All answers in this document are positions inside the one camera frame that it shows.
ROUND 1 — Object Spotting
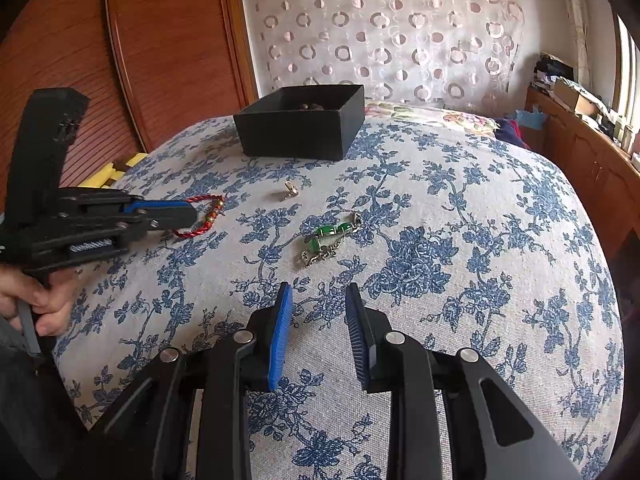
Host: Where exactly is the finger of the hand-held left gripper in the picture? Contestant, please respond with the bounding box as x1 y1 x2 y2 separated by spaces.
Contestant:
117 206 199 242
120 197 194 215

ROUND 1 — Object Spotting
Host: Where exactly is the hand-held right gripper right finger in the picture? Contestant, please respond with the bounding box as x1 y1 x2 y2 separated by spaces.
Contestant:
345 282 583 480

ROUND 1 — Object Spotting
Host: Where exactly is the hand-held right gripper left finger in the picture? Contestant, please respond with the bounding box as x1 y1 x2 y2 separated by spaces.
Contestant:
87 281 294 480

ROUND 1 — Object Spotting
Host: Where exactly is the red cord bracelet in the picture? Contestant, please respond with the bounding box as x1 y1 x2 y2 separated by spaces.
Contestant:
172 195 227 240

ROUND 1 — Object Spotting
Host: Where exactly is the green stone chain bracelet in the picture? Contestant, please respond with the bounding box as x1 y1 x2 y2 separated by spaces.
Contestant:
299 211 364 267

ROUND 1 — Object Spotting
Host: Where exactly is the black box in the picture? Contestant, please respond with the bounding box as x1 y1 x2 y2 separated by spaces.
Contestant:
233 84 366 160

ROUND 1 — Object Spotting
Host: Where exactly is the person's left hand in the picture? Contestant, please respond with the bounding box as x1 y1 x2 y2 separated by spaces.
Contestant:
0 265 74 338

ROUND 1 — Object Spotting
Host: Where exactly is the brown wooden wardrobe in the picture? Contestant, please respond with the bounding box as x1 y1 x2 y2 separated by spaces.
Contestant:
0 0 259 213

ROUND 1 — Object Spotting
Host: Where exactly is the person's dark grey clothing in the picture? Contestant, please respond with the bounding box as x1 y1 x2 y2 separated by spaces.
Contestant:
0 317 103 480

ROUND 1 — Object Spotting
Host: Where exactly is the pink floral quilt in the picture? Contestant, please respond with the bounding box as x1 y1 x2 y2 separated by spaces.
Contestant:
364 100 502 137

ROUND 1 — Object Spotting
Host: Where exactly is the navy blue blanket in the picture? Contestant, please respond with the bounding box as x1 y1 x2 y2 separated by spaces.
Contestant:
492 117 532 149

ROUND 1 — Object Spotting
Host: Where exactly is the blue plastic bag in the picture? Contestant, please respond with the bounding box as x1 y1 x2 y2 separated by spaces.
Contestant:
515 105 547 132

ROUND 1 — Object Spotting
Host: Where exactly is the circle patterned sheer curtain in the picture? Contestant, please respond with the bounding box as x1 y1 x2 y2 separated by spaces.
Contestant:
237 0 527 109

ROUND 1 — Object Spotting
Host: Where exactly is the long wooden cabinet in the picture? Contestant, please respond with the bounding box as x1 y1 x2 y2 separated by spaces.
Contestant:
525 85 640 263

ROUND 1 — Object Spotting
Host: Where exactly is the cardboard box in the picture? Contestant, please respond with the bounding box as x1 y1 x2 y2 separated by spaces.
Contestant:
552 77 599 117

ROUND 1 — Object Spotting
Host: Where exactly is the pile of dark clothes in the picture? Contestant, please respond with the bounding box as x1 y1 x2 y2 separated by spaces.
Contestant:
532 52 576 92

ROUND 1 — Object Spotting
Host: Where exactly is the window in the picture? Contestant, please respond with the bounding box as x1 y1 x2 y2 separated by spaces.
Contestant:
611 10 640 161

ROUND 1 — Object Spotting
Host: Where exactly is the white lace window curtain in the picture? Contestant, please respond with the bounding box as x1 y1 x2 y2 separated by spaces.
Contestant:
547 0 594 88

